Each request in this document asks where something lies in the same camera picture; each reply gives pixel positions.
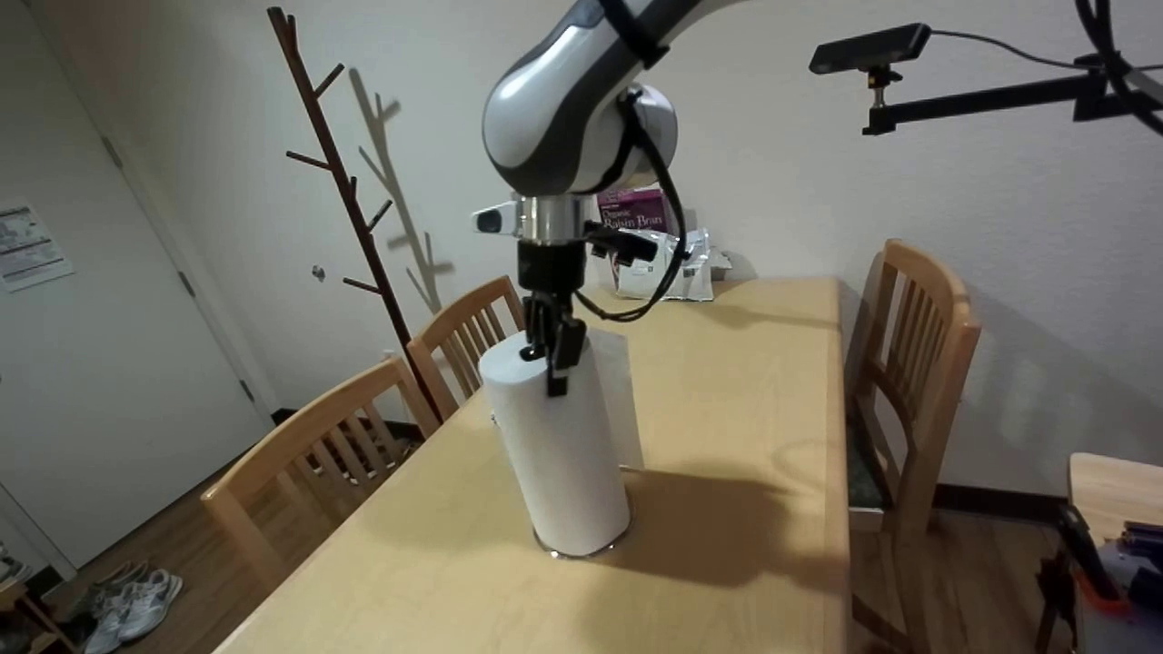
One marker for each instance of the white paper towel roll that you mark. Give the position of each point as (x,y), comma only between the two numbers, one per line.
(562,450)

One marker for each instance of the white door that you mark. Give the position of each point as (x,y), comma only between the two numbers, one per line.
(113,398)

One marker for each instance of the wooden chair far middle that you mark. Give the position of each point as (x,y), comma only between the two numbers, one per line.
(449,352)

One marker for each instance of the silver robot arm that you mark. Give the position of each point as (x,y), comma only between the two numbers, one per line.
(569,122)

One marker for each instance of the wooden chair behind table left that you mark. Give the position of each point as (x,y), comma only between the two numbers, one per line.
(910,354)

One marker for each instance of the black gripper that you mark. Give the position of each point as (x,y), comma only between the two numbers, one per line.
(550,277)

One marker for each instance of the wooden chair far right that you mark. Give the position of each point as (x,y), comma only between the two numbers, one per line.
(318,468)

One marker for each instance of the side wooden desk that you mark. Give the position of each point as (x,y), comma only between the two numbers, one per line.
(1110,497)

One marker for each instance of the brown wooden coat rack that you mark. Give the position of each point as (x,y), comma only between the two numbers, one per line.
(329,158)

